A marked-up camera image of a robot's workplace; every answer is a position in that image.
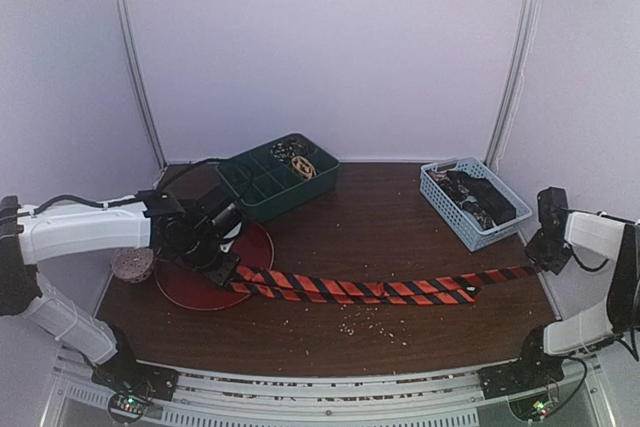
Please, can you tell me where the orange navy striped tie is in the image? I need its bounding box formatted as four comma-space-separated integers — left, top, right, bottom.
225, 266, 537, 306

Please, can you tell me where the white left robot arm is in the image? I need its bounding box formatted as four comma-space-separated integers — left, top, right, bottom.
1, 189, 248, 391

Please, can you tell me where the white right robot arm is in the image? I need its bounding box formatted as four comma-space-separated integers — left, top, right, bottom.
512, 187, 639, 389

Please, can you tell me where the red round tray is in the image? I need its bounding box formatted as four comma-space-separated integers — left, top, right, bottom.
154, 222, 274, 312

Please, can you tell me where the plain black tie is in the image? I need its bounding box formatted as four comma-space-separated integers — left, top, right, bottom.
458, 171, 516, 226

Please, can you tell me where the light blue perforated basket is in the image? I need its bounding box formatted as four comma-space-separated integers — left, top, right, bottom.
420, 157, 532, 252

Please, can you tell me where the dark green divided organizer box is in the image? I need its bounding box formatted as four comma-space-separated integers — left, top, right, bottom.
216, 133, 340, 223

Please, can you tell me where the black white rolled tie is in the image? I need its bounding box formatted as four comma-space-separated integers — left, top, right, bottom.
269, 137, 309, 164

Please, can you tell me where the tan patterned rolled tie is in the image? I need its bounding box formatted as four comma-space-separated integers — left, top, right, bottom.
291, 156, 317, 180

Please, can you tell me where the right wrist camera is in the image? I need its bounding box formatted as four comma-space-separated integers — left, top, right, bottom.
537, 187, 569, 232

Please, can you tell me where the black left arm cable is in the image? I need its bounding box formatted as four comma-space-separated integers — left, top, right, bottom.
154, 157, 236, 198

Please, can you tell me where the right aluminium frame post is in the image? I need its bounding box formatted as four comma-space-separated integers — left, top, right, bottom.
485, 0, 540, 169

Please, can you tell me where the aluminium frame post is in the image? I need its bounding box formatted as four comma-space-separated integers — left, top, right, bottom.
485, 0, 540, 169
114, 0, 167, 169

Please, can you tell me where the left aluminium frame post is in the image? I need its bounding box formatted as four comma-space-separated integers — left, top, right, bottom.
114, 0, 167, 169

